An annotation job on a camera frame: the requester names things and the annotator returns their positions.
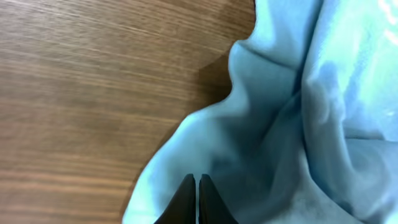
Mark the light blue printed t-shirt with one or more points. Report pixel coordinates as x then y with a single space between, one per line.
308 133

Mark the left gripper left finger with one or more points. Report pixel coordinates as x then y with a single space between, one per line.
182 207

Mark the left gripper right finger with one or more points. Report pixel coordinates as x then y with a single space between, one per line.
212 209

